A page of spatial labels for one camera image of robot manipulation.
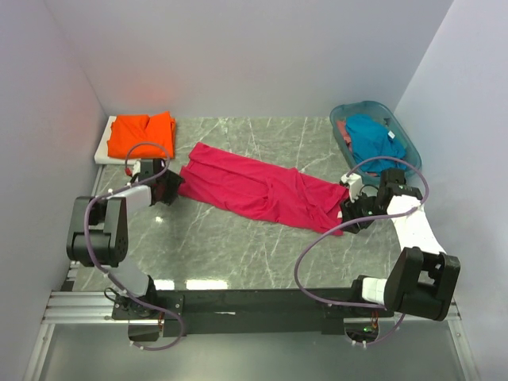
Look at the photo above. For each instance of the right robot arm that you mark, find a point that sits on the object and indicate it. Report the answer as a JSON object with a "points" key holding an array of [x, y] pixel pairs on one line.
{"points": [[424, 277]]}

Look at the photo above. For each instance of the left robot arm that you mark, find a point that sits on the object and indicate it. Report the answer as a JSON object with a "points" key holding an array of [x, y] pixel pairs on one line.
{"points": [[98, 234]]}

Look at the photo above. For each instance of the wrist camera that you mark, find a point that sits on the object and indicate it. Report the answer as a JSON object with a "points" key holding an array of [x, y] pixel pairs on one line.
{"points": [[133, 170], [354, 184]]}

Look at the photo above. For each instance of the blue t shirt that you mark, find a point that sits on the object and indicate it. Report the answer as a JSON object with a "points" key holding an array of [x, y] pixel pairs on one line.
{"points": [[370, 139]]}

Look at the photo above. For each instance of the aluminium frame rail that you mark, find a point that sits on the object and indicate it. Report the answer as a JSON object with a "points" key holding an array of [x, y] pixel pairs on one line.
{"points": [[66, 307]]}

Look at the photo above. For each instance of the pink t shirt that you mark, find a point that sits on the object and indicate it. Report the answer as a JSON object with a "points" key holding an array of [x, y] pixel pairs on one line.
{"points": [[261, 191]]}

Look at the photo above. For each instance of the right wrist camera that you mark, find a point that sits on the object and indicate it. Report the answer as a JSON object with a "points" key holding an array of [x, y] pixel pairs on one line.
{"points": [[354, 184]]}

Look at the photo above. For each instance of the teal plastic basket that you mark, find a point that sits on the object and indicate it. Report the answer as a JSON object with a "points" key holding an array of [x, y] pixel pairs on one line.
{"points": [[370, 169]]}

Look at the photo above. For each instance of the orange folded t shirt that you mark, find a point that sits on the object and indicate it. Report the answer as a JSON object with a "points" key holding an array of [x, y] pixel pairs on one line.
{"points": [[128, 130]]}

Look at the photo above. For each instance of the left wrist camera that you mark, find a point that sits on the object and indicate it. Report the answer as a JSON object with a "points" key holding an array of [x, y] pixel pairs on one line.
{"points": [[133, 170]]}

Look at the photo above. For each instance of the salmon t shirt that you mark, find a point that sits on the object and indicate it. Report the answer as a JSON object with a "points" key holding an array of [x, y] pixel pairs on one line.
{"points": [[341, 126]]}

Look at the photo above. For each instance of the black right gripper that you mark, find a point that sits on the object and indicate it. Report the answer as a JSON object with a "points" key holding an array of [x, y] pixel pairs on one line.
{"points": [[349, 211]]}

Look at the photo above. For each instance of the white foam pad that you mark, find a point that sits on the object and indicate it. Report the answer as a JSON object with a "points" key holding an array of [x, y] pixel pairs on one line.
{"points": [[146, 151]]}

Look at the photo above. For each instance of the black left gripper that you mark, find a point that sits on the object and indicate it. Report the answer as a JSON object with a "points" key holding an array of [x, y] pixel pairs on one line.
{"points": [[174, 181]]}

